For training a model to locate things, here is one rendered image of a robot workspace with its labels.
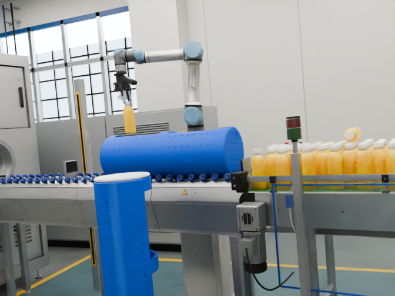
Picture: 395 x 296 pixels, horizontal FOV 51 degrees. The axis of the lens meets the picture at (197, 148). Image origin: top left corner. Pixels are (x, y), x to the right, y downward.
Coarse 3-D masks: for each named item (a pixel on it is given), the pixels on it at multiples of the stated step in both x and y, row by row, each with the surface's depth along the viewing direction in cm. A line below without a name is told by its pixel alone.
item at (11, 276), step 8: (0, 224) 323; (8, 224) 324; (8, 232) 324; (8, 240) 324; (8, 248) 323; (8, 256) 323; (8, 264) 323; (8, 272) 323; (8, 280) 324; (8, 288) 325
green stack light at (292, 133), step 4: (288, 128) 182; (292, 128) 177; (296, 128) 177; (300, 128) 178; (288, 132) 178; (292, 132) 177; (296, 132) 177; (300, 132) 178; (288, 136) 179; (292, 136) 177; (296, 136) 177; (300, 136) 178
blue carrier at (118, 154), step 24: (120, 144) 257; (144, 144) 248; (168, 144) 239; (192, 144) 231; (216, 144) 223; (240, 144) 241; (120, 168) 257; (144, 168) 248; (168, 168) 240; (192, 168) 233; (216, 168) 226; (240, 168) 240
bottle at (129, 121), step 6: (126, 108) 270; (132, 108) 272; (126, 114) 270; (132, 114) 271; (126, 120) 270; (132, 120) 271; (126, 126) 270; (132, 126) 271; (126, 132) 271; (132, 132) 271
